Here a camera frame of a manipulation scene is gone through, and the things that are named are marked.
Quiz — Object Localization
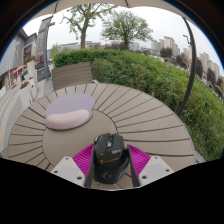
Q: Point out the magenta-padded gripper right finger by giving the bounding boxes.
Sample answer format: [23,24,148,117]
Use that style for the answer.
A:
[126,143,175,188]

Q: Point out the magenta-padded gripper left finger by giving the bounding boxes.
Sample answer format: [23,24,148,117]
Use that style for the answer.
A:
[50,143,98,189]

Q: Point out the black computer mouse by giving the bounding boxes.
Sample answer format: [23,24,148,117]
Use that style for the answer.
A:
[93,132,131,185]

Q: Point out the lilac mouse pad with wrist rest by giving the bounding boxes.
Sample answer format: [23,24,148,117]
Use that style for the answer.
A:
[44,92,96,131]

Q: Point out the white planter with flowers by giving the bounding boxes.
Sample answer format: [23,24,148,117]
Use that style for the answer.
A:
[18,79,38,112]
[24,55,37,80]

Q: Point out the green hedge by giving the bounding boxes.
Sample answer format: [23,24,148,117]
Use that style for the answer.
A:
[51,48,224,162]

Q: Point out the slatted wooden chair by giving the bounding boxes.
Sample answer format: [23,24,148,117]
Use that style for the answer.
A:
[50,61,96,92]

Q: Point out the curved black umbrella pole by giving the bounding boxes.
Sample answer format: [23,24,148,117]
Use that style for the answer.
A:
[176,16,198,118]

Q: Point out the distant apartment buildings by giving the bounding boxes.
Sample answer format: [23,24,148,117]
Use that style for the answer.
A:
[53,35,224,86]

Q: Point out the tall grey sign pillar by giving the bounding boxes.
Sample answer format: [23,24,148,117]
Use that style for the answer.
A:
[34,15,56,82]

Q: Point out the round leafy tree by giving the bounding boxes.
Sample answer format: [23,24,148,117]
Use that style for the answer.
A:
[100,10,154,51]

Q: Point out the beige umbrella canopy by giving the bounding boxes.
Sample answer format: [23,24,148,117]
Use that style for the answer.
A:
[33,0,201,22]

